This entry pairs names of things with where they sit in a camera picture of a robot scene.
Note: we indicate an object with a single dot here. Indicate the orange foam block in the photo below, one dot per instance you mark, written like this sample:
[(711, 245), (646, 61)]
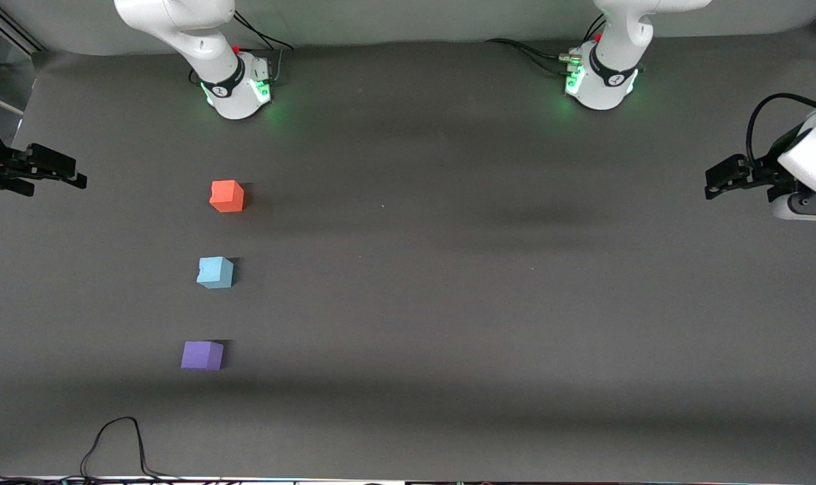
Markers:
[(226, 196)]

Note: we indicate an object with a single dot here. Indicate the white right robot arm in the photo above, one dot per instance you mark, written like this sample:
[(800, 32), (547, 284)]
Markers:
[(199, 40)]

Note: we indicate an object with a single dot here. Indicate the aluminium frame rail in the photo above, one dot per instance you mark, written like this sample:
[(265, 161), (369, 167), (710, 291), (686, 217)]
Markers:
[(17, 30)]

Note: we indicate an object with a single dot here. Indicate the light blue foam block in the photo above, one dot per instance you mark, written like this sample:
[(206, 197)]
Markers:
[(215, 272)]

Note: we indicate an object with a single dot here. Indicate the dark grey table mat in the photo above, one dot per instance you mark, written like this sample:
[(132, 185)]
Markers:
[(414, 303)]

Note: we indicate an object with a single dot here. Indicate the purple foam block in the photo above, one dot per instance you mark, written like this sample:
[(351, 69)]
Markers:
[(201, 356)]

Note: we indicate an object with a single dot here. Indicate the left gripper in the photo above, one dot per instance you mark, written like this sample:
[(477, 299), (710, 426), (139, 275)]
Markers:
[(766, 173)]

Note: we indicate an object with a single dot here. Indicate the thin white rod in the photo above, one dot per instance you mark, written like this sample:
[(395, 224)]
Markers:
[(0, 102)]

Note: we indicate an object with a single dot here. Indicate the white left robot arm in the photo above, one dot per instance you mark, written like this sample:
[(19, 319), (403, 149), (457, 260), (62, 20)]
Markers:
[(613, 47)]

